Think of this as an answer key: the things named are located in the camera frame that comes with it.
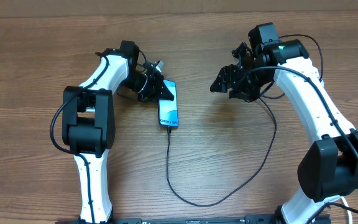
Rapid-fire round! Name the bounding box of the black charging cable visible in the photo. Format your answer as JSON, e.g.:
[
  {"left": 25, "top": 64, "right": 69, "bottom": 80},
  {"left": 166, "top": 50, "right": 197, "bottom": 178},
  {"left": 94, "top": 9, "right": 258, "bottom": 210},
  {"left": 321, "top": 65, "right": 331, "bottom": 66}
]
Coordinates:
[{"left": 165, "top": 34, "right": 324, "bottom": 208}]

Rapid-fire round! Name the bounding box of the Samsung Galaxy smartphone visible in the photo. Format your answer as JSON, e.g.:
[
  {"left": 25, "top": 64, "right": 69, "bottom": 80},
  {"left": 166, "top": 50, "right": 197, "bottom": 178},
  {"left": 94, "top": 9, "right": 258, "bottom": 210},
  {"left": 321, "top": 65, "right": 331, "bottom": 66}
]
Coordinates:
[{"left": 158, "top": 80, "right": 179, "bottom": 128}]

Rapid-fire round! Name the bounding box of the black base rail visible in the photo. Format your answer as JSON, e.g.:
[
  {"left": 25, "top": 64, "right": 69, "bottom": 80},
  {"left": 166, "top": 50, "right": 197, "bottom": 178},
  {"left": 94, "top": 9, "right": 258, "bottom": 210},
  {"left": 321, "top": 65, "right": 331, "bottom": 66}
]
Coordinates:
[{"left": 54, "top": 213, "right": 332, "bottom": 224}]

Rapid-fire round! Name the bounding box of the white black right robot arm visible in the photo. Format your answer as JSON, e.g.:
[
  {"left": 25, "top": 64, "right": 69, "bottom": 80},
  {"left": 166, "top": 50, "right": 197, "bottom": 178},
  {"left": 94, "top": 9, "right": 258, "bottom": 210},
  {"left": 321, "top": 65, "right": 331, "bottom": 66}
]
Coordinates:
[{"left": 210, "top": 23, "right": 358, "bottom": 223}]

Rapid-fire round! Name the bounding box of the white power strip cord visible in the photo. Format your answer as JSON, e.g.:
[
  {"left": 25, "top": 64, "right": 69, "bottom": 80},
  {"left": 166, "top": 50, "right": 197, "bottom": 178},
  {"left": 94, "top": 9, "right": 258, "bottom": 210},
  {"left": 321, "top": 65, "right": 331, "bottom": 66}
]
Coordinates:
[{"left": 340, "top": 195, "right": 354, "bottom": 224}]

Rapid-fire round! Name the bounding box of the cardboard wall panel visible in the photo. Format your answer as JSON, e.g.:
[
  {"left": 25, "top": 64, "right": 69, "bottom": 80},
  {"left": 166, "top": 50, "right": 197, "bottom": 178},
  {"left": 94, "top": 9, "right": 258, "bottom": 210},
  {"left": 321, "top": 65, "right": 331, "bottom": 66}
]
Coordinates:
[{"left": 0, "top": 0, "right": 358, "bottom": 18}]

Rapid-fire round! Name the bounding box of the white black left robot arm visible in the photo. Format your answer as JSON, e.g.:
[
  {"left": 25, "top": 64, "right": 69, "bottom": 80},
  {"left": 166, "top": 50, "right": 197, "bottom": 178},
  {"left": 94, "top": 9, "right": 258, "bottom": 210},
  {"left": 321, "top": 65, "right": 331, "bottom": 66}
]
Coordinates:
[{"left": 57, "top": 40, "right": 175, "bottom": 223}]

